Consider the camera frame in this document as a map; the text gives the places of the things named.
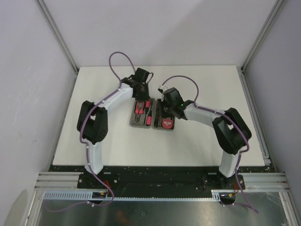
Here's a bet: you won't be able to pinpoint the grey slotted cable duct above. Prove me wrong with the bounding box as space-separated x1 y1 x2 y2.
44 190 236 202

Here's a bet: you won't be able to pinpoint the pink black utility knife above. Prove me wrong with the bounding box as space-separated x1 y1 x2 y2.
154 113 160 128

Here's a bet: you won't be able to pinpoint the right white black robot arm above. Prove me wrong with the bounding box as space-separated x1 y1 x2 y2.
158 85 252 189

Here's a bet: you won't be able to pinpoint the right aluminium frame post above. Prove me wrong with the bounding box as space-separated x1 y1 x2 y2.
241 0 287 71

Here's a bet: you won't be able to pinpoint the left aluminium frame post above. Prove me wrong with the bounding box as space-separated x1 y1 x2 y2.
34 0 79 74

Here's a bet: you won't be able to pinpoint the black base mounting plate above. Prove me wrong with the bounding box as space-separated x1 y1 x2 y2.
78 166 245 190

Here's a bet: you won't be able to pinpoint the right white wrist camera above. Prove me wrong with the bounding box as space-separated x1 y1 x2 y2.
158 85 168 94

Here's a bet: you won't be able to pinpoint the small pink handle screwdriver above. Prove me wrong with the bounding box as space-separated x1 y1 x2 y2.
146 115 151 126

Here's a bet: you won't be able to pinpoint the red tape measure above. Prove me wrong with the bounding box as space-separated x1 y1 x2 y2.
162 118 174 129

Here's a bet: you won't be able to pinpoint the pink black pliers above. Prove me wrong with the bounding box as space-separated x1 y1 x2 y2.
135 101 145 123

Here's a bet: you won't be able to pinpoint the pink handle bit screwdriver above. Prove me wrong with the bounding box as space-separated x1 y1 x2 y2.
144 100 151 114

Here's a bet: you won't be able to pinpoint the aluminium frame post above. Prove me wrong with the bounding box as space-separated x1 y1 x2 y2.
34 0 79 74
241 0 287 71

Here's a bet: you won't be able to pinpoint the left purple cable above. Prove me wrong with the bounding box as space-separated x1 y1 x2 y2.
44 51 137 211

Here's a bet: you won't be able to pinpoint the grey plastic tool case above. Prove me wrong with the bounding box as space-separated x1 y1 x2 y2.
129 98 175 131

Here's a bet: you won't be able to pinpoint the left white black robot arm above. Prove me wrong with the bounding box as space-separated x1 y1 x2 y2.
77 68 153 188

